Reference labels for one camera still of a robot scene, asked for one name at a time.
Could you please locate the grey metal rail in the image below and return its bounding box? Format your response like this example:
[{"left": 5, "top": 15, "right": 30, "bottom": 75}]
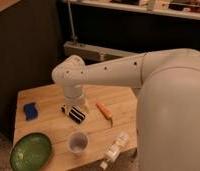
[{"left": 63, "top": 41, "right": 133, "bottom": 62}]

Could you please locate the black striped box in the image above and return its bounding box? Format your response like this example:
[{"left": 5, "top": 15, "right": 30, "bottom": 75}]
[{"left": 61, "top": 106, "right": 85, "bottom": 124}]

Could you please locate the clear plastic bottle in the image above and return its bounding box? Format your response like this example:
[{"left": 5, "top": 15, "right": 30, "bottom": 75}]
[{"left": 100, "top": 132, "right": 129, "bottom": 170}]

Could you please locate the blue sponge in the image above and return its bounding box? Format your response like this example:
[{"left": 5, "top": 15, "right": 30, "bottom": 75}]
[{"left": 23, "top": 103, "right": 38, "bottom": 121}]

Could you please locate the white wall shelf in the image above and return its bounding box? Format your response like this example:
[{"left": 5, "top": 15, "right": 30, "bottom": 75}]
[{"left": 62, "top": 0, "right": 200, "bottom": 20}]

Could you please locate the orange pepper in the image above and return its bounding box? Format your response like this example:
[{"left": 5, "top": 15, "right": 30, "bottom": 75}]
[{"left": 96, "top": 102, "right": 113, "bottom": 125}]

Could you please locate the wooden table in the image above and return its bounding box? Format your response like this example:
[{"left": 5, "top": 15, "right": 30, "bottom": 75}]
[{"left": 14, "top": 85, "right": 137, "bottom": 171}]

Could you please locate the metal pole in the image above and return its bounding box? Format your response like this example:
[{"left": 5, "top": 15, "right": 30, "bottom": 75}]
[{"left": 67, "top": 0, "right": 77, "bottom": 45}]

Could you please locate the clear plastic cup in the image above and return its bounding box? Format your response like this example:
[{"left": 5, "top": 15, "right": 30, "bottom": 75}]
[{"left": 67, "top": 132, "right": 89, "bottom": 155}]

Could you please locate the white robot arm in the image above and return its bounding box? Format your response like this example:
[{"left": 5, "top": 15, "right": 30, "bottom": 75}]
[{"left": 52, "top": 48, "right": 200, "bottom": 171}]

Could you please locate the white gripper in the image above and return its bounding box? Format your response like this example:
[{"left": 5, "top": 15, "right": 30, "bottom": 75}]
[{"left": 64, "top": 95, "right": 89, "bottom": 113}]

